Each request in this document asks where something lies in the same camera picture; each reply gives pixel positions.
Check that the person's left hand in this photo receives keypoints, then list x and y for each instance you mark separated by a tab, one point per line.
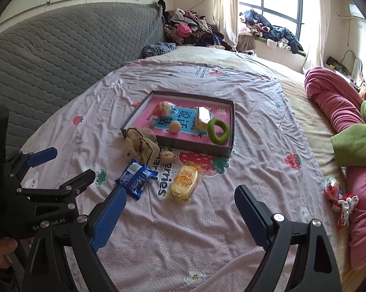
0	254

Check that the beige stocking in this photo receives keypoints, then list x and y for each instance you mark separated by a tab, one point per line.
137	146

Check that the blue snack packet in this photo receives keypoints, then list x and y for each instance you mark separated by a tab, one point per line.
135	178

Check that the dark fuzzy cloth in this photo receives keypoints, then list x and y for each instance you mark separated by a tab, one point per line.
158	49

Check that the dark bag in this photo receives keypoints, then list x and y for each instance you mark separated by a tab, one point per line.
338	64

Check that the beige bed sheet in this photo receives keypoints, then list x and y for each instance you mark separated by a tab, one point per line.
301	103

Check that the pink printed bed sheet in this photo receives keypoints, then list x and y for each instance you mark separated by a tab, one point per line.
246	164

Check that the cream curtain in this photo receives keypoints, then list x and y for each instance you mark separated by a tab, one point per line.
318	27
227	9

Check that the walnut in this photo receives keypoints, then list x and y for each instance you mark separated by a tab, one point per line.
174	126
167	157

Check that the orange cracker packet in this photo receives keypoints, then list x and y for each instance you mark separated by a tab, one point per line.
203	118

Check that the grey box tray pink inside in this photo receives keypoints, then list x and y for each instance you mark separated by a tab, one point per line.
186	102

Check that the red white small packet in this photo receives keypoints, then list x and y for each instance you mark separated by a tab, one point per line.
347	208

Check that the brown cloth bundle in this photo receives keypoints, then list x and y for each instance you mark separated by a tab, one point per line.
246	43

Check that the clear packet with red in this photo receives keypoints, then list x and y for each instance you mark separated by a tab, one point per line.
332	188

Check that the grey quilted headboard cover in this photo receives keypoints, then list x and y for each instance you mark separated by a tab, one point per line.
64	51

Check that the pile of mixed clothes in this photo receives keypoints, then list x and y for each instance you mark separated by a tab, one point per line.
189	27

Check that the white air conditioner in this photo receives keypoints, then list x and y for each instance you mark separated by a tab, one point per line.
359	11

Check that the pile of dark clothes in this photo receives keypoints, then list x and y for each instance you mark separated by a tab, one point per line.
277	33

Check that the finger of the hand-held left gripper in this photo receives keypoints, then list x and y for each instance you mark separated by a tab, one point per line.
44	155
79	182

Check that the orange jelly cup packet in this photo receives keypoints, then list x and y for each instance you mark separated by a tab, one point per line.
163	109

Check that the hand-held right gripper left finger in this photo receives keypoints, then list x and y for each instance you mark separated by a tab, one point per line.
108	219

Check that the green cloth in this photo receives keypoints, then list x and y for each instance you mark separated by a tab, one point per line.
356	143

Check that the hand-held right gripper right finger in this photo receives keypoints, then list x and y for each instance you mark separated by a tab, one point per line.
252	216

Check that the pink quilt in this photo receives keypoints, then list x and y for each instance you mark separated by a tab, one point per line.
331	97

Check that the yellow cake packet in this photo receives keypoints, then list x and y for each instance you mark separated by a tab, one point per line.
183	182

